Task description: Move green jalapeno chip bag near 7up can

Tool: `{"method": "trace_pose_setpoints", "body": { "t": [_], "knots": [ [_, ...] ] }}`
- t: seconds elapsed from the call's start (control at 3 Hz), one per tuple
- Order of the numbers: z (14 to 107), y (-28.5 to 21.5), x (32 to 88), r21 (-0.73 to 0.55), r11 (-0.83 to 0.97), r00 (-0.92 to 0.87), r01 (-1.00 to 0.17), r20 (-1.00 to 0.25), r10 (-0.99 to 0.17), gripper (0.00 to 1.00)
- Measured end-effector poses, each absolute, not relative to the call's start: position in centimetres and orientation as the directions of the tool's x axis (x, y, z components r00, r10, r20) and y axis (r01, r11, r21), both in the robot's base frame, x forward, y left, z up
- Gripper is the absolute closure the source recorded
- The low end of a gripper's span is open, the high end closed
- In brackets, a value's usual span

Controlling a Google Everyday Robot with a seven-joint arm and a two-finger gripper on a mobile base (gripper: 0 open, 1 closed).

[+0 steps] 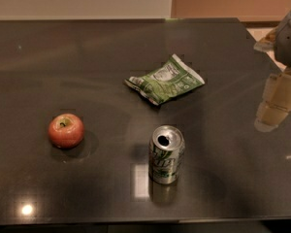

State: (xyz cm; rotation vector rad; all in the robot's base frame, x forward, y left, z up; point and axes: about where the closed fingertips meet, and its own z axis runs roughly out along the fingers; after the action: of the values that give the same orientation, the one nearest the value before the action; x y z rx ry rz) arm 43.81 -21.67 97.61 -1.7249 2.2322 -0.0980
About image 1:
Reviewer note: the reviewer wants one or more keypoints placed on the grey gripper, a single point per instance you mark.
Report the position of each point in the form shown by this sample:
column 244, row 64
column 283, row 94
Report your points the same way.
column 289, row 42

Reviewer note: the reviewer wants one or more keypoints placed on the green jalapeno chip bag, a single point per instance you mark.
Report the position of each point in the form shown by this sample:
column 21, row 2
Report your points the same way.
column 171, row 80

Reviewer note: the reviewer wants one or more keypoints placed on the silver green 7up can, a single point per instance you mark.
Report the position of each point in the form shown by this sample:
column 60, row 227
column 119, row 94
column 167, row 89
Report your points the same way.
column 165, row 154

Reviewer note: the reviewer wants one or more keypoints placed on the red apple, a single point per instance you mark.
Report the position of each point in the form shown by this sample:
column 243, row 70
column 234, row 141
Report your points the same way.
column 66, row 131

